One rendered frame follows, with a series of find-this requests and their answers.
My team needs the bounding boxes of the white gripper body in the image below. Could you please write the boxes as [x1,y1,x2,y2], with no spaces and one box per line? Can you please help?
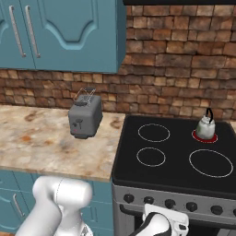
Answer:
[143,203,190,225]

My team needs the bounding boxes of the black and silver stove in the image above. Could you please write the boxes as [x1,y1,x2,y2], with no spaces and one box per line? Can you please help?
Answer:
[111,114,236,236]

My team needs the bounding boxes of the blue base cupboard door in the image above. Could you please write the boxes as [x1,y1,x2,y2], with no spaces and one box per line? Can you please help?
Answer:
[80,180,114,236]
[0,170,39,235]

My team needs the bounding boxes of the grey toaster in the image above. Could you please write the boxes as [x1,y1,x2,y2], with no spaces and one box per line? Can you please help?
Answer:
[67,87,104,140]

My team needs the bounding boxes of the silver oven door handle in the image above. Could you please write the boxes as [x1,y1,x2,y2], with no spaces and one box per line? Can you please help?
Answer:
[119,204,236,230]

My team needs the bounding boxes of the silver kettle with black handle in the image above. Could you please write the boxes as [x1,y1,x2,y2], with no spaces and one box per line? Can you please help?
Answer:
[195,107,217,141]

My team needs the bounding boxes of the short silver cupboard handle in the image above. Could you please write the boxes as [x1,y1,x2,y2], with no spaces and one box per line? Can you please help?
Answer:
[12,193,26,218]

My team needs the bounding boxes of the wide blue wall cupboard door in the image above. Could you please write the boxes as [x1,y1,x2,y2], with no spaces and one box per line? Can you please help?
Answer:
[19,0,120,74]

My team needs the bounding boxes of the narrow blue wall cupboard door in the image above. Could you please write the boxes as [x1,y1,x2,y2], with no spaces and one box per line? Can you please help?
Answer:
[0,0,37,71]

